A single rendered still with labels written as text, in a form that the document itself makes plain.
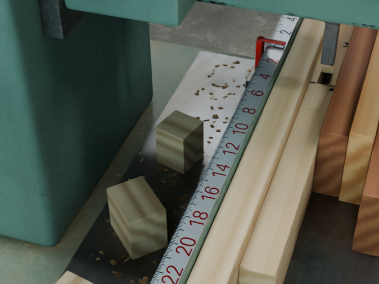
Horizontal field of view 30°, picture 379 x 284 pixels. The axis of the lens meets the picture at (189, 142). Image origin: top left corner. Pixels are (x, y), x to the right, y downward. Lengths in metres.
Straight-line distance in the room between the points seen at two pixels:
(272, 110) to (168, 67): 0.32
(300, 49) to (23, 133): 0.20
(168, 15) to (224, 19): 2.03
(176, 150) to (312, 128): 0.19
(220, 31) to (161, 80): 1.65
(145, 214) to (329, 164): 0.16
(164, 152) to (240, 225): 0.26
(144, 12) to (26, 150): 0.13
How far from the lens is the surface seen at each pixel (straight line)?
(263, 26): 2.43
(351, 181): 0.46
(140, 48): 0.66
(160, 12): 0.44
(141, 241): 0.55
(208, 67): 0.77
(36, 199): 0.54
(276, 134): 0.44
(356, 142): 0.44
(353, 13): 0.45
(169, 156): 0.63
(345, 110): 0.46
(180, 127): 0.62
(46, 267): 0.57
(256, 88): 0.47
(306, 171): 0.43
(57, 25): 0.48
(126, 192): 0.56
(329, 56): 0.50
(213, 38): 2.36
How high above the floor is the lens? 1.23
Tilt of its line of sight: 40 degrees down
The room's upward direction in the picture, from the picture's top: 1 degrees counter-clockwise
